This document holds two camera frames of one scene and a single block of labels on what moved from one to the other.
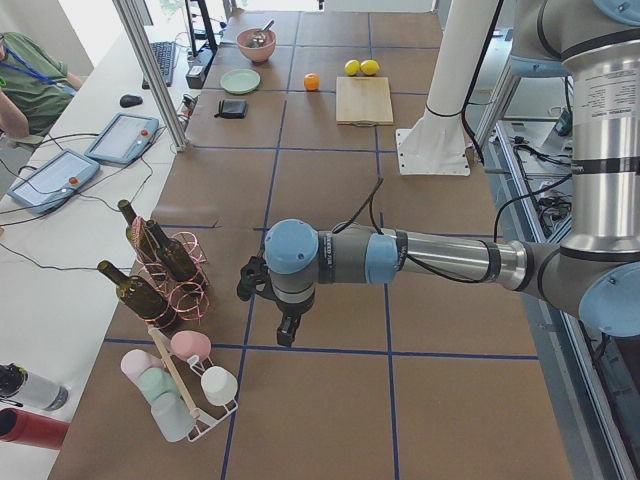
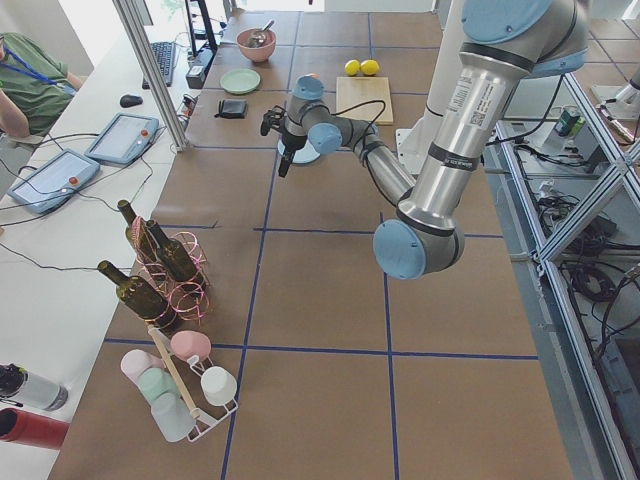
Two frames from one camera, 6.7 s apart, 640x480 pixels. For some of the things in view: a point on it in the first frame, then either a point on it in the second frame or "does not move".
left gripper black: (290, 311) -> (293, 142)
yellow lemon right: (369, 67) does not move
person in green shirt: (35, 88) does not move
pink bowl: (261, 53) does not move
